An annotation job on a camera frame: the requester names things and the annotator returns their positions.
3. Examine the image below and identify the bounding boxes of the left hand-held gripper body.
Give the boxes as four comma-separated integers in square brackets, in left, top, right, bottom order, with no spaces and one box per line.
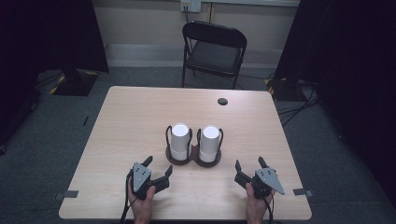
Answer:
[126,161,157,201]

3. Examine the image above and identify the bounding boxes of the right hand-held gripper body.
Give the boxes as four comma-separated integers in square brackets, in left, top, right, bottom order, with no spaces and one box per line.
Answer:
[248,167,286,200]

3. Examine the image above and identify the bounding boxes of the dark double cup holder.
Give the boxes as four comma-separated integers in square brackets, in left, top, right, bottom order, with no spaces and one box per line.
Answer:
[164,124,225,169]

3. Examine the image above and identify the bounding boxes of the person's right hand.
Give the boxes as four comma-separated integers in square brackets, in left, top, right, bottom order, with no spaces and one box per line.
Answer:
[245,182,277,224]

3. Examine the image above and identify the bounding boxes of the person's left hand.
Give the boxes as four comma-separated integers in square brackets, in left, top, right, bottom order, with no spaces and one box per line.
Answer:
[127,184,157,224]

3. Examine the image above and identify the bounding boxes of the grey tape piece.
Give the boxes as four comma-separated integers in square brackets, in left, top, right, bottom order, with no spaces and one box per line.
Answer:
[53,189,79,201]
[292,188,314,198]

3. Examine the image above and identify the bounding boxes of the black stand base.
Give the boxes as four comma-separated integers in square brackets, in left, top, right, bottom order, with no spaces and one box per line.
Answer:
[265,77,313,103]
[49,68,100,97]

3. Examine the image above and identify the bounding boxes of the black folding chair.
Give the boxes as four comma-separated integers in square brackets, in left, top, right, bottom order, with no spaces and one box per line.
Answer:
[181,21,248,91]

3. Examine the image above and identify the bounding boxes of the dark curtain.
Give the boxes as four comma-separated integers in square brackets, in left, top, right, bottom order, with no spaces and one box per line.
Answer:
[274,0,396,200]

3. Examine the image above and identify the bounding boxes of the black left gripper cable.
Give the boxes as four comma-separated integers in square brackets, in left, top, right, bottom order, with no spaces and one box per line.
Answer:
[119,169,138,224]

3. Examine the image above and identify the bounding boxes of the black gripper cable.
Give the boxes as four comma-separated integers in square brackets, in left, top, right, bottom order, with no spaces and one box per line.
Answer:
[119,169,138,224]
[263,193,276,224]

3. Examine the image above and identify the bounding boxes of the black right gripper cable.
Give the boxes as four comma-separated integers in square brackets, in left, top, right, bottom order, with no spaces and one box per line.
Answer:
[263,193,276,224]

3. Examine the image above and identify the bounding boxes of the black floor cables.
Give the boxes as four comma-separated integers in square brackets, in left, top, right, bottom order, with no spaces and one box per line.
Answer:
[276,81,322,128]

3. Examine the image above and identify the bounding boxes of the white wall socket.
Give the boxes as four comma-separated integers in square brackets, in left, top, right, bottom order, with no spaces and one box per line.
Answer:
[179,0,203,14]

